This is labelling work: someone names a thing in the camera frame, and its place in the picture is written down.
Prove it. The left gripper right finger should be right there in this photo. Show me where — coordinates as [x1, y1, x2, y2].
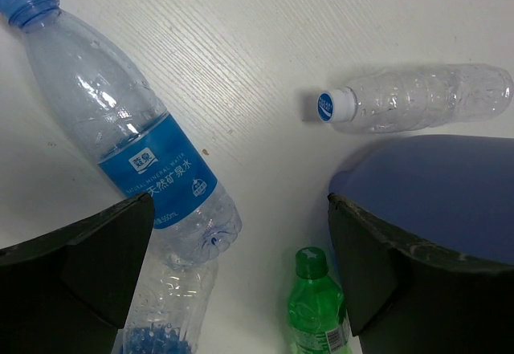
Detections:
[328, 193, 513, 353]

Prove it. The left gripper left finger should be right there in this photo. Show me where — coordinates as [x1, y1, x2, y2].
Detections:
[1, 193, 154, 353]

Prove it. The blue label water bottle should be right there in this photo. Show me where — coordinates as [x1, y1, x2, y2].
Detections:
[1, 0, 242, 264]

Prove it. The blue plastic bin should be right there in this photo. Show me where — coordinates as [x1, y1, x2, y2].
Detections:
[328, 135, 513, 264]

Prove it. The green plastic bottle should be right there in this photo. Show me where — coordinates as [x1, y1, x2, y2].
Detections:
[288, 246, 352, 354]

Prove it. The blue label bottle near edge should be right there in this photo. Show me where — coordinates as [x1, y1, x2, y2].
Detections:
[110, 245, 220, 354]

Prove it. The clear bottle white cap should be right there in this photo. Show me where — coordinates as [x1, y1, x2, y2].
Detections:
[316, 63, 513, 134]

